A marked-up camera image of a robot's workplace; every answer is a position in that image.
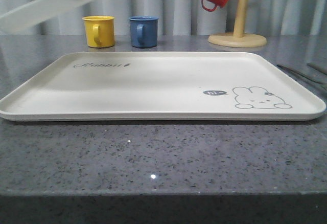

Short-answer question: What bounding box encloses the white round plate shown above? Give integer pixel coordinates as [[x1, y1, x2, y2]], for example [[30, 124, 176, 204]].
[[1, 0, 93, 34]]

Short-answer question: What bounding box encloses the silver metal fork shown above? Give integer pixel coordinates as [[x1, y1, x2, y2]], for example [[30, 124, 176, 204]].
[[276, 64, 326, 91]]

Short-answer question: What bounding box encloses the yellow mug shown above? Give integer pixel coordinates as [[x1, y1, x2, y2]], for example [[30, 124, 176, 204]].
[[82, 15, 115, 48]]

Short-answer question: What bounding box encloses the blue mug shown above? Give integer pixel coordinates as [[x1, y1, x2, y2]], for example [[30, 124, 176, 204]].
[[129, 16, 158, 48]]

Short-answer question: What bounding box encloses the beige rabbit serving tray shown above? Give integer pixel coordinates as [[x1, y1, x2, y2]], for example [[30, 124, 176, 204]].
[[1, 52, 326, 121]]

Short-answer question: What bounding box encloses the wooden mug tree stand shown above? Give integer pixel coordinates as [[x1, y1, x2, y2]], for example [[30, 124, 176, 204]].
[[208, 0, 267, 48]]

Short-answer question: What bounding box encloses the grey pleated curtain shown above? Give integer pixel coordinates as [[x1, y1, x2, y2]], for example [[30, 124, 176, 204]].
[[0, 0, 327, 36]]

